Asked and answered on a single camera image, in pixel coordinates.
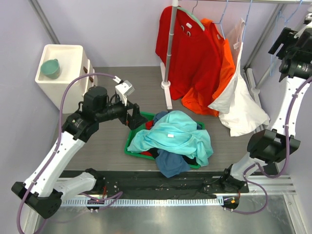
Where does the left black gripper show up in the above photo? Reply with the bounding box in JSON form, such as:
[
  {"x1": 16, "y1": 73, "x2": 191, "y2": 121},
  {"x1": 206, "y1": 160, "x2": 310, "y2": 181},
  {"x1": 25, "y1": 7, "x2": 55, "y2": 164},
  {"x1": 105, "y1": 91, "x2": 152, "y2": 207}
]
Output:
[{"x1": 96, "y1": 94, "x2": 148, "y2": 130}]

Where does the blue wire hanger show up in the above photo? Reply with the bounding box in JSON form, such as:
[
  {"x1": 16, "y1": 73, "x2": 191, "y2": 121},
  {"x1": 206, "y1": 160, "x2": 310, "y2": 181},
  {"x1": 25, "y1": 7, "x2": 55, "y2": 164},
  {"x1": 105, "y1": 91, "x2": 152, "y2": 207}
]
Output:
[
  {"x1": 269, "y1": 0, "x2": 302, "y2": 77},
  {"x1": 241, "y1": 0, "x2": 253, "y2": 42},
  {"x1": 213, "y1": 0, "x2": 230, "y2": 39}
]

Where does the light teal t shirt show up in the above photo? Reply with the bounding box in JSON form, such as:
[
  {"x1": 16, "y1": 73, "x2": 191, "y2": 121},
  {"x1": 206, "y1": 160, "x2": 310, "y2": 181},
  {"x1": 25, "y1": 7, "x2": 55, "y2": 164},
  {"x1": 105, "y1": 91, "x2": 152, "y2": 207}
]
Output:
[{"x1": 127, "y1": 111, "x2": 214, "y2": 166}]

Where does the dark blue t shirt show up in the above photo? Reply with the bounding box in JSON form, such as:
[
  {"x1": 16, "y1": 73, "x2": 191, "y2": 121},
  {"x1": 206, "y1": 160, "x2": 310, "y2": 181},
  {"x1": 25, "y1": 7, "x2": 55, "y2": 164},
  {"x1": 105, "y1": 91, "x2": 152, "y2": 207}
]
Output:
[{"x1": 149, "y1": 111, "x2": 199, "y2": 178}]

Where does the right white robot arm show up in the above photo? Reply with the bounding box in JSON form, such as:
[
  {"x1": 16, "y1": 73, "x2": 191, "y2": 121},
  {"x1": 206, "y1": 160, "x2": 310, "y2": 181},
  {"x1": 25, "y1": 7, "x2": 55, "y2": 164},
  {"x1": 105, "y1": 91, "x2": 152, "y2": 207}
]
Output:
[{"x1": 216, "y1": 23, "x2": 312, "y2": 193}]

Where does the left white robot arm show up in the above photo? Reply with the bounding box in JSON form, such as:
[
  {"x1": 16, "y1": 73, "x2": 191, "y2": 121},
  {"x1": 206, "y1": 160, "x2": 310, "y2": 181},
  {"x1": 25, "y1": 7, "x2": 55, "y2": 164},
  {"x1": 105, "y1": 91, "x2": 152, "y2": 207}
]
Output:
[{"x1": 12, "y1": 81, "x2": 147, "y2": 219}]

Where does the red t shirt in tray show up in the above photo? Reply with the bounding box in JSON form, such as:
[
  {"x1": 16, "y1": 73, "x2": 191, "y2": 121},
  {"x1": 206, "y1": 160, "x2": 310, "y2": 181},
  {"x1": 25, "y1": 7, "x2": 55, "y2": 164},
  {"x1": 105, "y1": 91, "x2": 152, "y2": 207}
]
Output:
[{"x1": 140, "y1": 120, "x2": 155, "y2": 157}]

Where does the hanging orange t shirt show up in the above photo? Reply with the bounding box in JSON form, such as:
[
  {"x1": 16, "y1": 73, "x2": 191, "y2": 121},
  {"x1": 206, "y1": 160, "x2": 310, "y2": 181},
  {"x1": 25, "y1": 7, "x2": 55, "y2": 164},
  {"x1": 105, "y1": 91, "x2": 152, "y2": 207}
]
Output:
[{"x1": 181, "y1": 18, "x2": 235, "y2": 117}]

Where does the black t shirt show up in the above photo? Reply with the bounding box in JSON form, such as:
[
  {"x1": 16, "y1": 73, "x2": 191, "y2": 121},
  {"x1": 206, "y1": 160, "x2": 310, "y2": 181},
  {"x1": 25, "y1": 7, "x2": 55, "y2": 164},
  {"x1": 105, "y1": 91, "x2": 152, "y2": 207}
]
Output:
[{"x1": 148, "y1": 148, "x2": 198, "y2": 165}]

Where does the hanging red t shirt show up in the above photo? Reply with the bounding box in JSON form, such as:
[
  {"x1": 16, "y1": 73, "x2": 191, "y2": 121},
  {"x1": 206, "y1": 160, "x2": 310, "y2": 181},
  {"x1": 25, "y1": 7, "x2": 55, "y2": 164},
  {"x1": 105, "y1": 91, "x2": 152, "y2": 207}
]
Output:
[{"x1": 168, "y1": 10, "x2": 212, "y2": 100}]

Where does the green plastic hanger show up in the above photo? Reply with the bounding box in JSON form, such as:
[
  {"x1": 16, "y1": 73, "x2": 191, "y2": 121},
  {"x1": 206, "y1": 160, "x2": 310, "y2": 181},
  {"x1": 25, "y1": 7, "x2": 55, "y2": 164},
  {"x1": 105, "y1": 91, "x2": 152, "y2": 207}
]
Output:
[{"x1": 172, "y1": 0, "x2": 205, "y2": 31}]

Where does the green plastic tray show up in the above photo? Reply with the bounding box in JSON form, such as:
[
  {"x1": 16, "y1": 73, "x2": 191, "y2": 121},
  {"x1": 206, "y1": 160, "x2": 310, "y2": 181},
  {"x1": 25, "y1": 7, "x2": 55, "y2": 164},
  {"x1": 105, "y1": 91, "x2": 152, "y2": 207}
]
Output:
[{"x1": 124, "y1": 112, "x2": 201, "y2": 169}]

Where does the white clothes rack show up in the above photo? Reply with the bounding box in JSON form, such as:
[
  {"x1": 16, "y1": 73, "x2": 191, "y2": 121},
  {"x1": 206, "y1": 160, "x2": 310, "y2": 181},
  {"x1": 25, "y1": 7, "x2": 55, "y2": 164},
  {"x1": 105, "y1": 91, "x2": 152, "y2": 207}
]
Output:
[{"x1": 160, "y1": 0, "x2": 312, "y2": 110}]

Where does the hanging white tank top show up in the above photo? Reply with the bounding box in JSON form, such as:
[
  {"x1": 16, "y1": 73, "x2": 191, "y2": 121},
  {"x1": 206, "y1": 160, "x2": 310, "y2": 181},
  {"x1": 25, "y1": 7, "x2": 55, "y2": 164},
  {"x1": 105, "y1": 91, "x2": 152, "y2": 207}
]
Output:
[{"x1": 208, "y1": 19, "x2": 270, "y2": 137}]

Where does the white drawer cabinet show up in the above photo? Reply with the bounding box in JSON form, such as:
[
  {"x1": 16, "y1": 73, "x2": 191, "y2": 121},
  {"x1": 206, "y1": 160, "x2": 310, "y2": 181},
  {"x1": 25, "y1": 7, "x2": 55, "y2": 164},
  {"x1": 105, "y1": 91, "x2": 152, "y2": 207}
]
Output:
[{"x1": 35, "y1": 44, "x2": 98, "y2": 114}]

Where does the teal cup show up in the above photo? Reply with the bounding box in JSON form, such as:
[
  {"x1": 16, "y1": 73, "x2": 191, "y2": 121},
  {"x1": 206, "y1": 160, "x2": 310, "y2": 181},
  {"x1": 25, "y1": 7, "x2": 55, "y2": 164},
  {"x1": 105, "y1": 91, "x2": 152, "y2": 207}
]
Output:
[{"x1": 40, "y1": 58, "x2": 60, "y2": 79}]

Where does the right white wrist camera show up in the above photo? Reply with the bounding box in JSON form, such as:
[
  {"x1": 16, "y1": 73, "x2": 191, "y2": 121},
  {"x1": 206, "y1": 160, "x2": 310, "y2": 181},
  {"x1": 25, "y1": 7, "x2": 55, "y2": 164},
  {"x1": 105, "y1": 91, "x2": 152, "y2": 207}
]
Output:
[{"x1": 294, "y1": 12, "x2": 312, "y2": 39}]

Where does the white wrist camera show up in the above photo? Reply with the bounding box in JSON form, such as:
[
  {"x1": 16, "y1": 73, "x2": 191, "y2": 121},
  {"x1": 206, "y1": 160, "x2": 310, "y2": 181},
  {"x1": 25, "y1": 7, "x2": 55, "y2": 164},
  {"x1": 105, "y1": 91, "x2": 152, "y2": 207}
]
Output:
[
  {"x1": 294, "y1": 12, "x2": 312, "y2": 39},
  {"x1": 113, "y1": 76, "x2": 135, "y2": 106}
]

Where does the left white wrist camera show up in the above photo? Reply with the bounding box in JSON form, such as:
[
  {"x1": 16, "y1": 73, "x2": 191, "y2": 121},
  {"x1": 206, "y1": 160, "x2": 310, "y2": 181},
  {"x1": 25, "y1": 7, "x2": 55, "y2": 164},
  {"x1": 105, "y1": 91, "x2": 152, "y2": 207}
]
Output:
[{"x1": 113, "y1": 76, "x2": 135, "y2": 106}]

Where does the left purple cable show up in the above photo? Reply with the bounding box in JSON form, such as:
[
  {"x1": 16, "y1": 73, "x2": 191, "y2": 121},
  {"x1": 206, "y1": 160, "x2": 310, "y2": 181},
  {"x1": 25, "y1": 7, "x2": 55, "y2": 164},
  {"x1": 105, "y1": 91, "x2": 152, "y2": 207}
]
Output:
[{"x1": 16, "y1": 73, "x2": 121, "y2": 234}]

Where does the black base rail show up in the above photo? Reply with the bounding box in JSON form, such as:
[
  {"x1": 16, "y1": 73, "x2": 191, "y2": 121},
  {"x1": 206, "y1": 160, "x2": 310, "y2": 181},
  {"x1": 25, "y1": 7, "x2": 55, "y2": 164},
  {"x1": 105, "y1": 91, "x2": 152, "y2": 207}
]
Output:
[{"x1": 59, "y1": 170, "x2": 249, "y2": 199}]

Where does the white slotted cable duct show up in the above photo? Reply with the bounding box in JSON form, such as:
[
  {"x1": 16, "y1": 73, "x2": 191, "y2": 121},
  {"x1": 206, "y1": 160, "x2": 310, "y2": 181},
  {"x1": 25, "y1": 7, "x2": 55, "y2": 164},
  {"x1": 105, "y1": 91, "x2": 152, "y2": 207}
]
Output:
[{"x1": 61, "y1": 196, "x2": 224, "y2": 207}]

